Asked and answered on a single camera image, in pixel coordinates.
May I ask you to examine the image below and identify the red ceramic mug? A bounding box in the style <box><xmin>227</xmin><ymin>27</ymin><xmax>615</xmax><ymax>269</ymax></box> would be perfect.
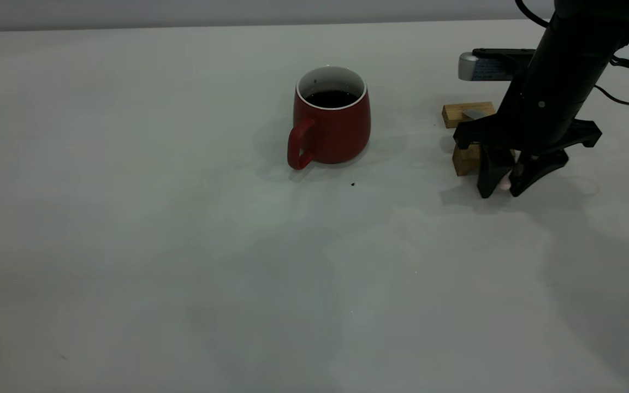
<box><xmin>287</xmin><ymin>65</ymin><xmax>372</xmax><ymax>171</ymax></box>

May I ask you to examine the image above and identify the pink handled grey spoon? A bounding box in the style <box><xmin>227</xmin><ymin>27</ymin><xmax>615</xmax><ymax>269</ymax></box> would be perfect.
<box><xmin>462</xmin><ymin>109</ymin><xmax>513</xmax><ymax>190</ymax></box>

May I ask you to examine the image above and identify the dark coffee liquid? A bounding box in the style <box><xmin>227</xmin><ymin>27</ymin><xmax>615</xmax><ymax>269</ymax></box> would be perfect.
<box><xmin>305</xmin><ymin>89</ymin><xmax>359</xmax><ymax>109</ymax></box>

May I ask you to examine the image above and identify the flat wooden block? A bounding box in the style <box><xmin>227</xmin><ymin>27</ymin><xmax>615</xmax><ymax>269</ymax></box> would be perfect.
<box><xmin>442</xmin><ymin>102</ymin><xmax>498</xmax><ymax>129</ymax></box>

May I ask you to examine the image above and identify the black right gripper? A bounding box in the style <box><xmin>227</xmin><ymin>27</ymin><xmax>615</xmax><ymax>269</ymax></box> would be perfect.
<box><xmin>453</xmin><ymin>19</ymin><xmax>629</xmax><ymax>199</ymax></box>

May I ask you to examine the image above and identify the silver black wrist camera box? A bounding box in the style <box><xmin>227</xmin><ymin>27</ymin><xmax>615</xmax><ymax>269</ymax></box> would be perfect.
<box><xmin>458</xmin><ymin>48</ymin><xmax>536</xmax><ymax>82</ymax></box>

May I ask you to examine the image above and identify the looped black cable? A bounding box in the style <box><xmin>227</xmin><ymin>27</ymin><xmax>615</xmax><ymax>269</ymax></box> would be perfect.
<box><xmin>593</xmin><ymin>55</ymin><xmax>629</xmax><ymax>107</ymax></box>

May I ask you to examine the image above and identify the arched wooden block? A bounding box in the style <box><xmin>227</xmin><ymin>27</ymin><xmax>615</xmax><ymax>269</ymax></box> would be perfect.
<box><xmin>452</xmin><ymin>143</ymin><xmax>483</xmax><ymax>177</ymax></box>

